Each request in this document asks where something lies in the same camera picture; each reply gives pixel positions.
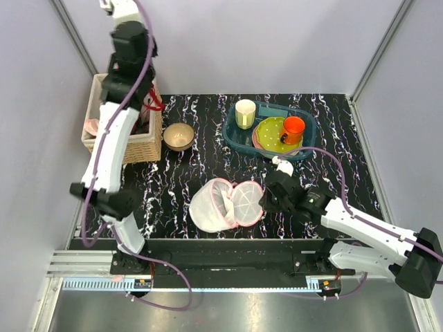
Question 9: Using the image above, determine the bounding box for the white mesh laundry bag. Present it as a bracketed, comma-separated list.
[189, 178, 264, 233]

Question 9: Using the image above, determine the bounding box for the red bra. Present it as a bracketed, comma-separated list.
[143, 80, 164, 111]

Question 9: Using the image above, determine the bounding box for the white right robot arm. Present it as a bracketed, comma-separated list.
[260, 170, 442, 299]

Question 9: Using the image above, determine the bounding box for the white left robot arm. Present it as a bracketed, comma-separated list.
[69, 21, 156, 274]

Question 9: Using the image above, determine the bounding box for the woven wicker laundry basket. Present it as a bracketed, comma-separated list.
[84, 73, 163, 164]

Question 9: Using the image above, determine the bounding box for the green dotted plate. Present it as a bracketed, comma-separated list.
[256, 117, 303, 154]

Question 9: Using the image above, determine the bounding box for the pink plate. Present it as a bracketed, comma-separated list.
[252, 129, 273, 158]

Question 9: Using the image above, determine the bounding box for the orange mug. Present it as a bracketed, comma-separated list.
[280, 116, 305, 145]

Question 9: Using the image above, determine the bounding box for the teal plastic dish tub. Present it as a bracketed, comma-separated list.
[222, 101, 317, 162]

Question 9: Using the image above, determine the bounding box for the cream ceramic mug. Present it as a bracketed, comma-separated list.
[235, 99, 256, 130]

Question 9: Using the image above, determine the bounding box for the pink garment in basket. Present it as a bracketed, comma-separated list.
[84, 118, 100, 137]

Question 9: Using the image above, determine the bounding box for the gold brown bowl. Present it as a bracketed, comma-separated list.
[163, 122, 195, 151]

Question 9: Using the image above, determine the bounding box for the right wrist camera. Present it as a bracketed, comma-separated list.
[271, 156, 294, 176]

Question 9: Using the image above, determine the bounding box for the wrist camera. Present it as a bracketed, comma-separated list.
[99, 0, 141, 25]
[271, 156, 294, 176]

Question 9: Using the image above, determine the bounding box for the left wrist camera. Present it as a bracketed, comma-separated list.
[99, 0, 141, 25]

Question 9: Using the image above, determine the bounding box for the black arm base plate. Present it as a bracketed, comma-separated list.
[110, 239, 354, 276]

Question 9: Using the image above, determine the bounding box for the aluminium frame rail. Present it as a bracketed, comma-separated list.
[49, 0, 98, 77]

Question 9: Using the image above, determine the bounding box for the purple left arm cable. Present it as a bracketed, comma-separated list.
[81, 0, 193, 311]

